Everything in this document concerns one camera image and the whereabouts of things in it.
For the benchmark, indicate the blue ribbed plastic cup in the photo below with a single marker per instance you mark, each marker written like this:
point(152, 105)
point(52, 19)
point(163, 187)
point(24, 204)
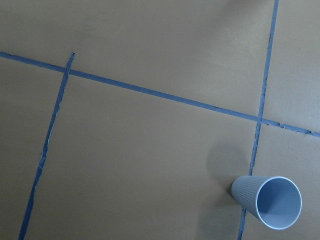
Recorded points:
point(275, 200)

